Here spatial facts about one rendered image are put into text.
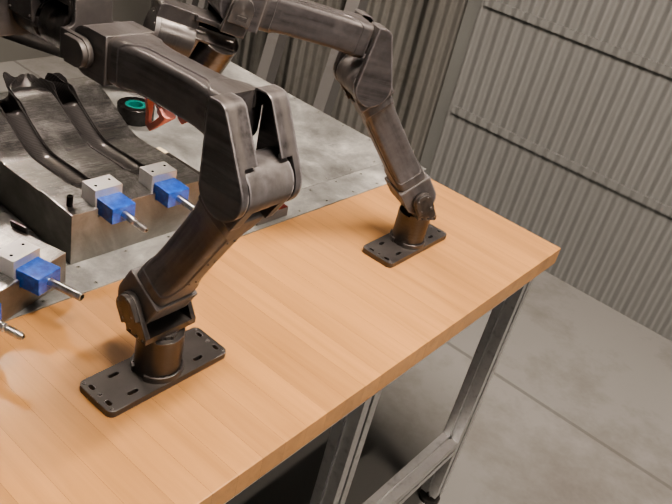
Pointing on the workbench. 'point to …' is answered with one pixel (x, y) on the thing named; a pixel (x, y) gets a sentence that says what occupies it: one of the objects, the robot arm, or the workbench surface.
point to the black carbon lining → (17, 117)
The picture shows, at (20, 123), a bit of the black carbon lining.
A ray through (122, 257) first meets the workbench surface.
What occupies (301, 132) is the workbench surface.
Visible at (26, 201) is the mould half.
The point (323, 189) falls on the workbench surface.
